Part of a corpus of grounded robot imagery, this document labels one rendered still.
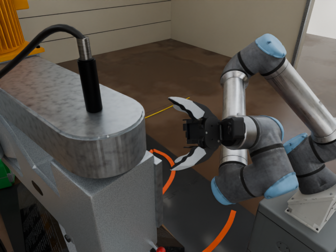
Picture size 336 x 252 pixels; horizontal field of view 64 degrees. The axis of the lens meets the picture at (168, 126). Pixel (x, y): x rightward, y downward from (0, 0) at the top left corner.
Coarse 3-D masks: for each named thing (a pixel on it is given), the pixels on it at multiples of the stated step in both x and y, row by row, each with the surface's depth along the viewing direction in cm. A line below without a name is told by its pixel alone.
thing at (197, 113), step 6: (174, 102) 57; (180, 102) 57; (186, 102) 57; (192, 102) 58; (180, 108) 61; (186, 108) 57; (192, 108) 58; (198, 108) 59; (192, 114) 58; (198, 114) 59
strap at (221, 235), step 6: (150, 150) 325; (156, 150) 325; (168, 156) 315; (174, 174) 289; (168, 180) 281; (168, 186) 274; (162, 192) 267; (228, 222) 237; (228, 228) 232; (222, 234) 227; (216, 240) 222; (210, 246) 218
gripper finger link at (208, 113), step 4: (196, 104) 59; (200, 104) 60; (204, 108) 60; (208, 108) 61; (204, 112) 60; (208, 112) 61; (204, 116) 60; (208, 116) 61; (212, 116) 62; (204, 120) 61
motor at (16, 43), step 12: (0, 0) 91; (12, 0) 97; (24, 0) 102; (0, 12) 91; (12, 12) 96; (0, 24) 94; (12, 24) 96; (0, 36) 94; (12, 36) 97; (0, 48) 95; (12, 48) 100; (36, 48) 102; (0, 60) 94
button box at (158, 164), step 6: (156, 162) 77; (156, 168) 77; (156, 174) 79; (156, 180) 80; (156, 186) 81; (156, 192) 83; (156, 198) 84; (162, 198) 87; (156, 204) 86; (162, 204) 88; (156, 210) 87; (162, 210) 89; (156, 216) 89; (162, 216) 91; (156, 222) 91; (162, 222) 93
